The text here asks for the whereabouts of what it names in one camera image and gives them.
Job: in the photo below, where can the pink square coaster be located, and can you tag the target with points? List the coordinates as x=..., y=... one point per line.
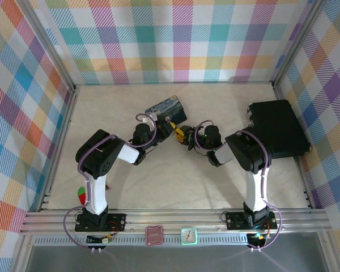
x=153, y=235

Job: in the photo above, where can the red green oval toy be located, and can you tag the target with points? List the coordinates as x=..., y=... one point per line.
x=82, y=195

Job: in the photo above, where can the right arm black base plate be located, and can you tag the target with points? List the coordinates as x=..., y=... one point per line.
x=235, y=221

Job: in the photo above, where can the aluminium frame post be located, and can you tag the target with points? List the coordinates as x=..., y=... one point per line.
x=45, y=42
x=300, y=37

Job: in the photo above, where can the starry night print tin box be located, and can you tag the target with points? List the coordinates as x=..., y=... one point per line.
x=170, y=109

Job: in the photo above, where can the small black controller board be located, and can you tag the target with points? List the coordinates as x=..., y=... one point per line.
x=97, y=239
x=258, y=239

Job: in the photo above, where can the small mint green clock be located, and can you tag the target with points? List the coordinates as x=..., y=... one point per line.
x=189, y=236

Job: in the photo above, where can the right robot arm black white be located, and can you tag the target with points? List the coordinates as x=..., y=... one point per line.
x=249, y=150

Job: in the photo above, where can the grey metal panel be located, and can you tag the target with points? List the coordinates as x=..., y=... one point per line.
x=173, y=260

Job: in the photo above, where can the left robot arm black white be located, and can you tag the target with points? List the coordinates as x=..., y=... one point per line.
x=99, y=153

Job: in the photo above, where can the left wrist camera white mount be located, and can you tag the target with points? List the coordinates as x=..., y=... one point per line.
x=153, y=117

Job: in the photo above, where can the wide aluminium extrusion rail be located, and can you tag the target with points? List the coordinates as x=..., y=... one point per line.
x=173, y=219

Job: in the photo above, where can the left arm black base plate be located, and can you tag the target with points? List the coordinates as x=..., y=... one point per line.
x=119, y=221

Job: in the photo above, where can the black hard case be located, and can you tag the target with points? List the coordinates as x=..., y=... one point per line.
x=283, y=127

